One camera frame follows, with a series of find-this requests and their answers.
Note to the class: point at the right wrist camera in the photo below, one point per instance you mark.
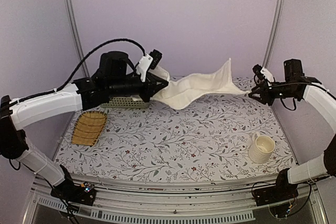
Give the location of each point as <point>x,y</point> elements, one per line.
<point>263,73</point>

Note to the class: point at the green plastic basket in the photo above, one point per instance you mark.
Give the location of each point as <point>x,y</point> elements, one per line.
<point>132,102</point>

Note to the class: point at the cream white towel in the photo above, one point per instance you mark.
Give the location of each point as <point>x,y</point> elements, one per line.
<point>181,93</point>

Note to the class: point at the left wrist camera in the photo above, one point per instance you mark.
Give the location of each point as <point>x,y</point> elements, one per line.
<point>147,62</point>

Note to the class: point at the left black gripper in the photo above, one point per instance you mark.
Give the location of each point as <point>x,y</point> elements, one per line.
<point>153,86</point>

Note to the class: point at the cream ribbed mug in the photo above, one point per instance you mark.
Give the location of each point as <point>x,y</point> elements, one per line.
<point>261,149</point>

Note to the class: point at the aluminium front rail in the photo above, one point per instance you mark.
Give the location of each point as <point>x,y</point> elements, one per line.
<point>225,201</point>

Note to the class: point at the aluminium frame post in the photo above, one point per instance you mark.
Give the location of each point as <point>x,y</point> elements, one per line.
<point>74,29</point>
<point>273,32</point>

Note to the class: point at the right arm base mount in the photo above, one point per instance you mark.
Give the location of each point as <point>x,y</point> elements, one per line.
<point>268,193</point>

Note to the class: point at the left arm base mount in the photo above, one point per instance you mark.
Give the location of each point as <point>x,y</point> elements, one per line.
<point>84,194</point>

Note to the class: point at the woven bamboo tray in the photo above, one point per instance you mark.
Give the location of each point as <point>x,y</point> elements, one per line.
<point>88,128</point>

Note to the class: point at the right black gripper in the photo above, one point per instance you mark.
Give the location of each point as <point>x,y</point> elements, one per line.
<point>264,92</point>

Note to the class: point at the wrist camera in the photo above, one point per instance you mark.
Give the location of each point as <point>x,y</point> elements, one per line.
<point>147,62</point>
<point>263,73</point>

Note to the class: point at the left aluminium frame post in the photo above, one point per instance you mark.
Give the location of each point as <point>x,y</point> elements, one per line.
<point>74,29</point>

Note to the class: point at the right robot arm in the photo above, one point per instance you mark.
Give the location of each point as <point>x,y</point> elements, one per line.
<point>299,87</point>

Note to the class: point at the right aluminium frame post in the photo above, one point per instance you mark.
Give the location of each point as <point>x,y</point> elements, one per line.
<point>273,32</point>

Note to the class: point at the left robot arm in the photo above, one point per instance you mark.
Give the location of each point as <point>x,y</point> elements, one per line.
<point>115,77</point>

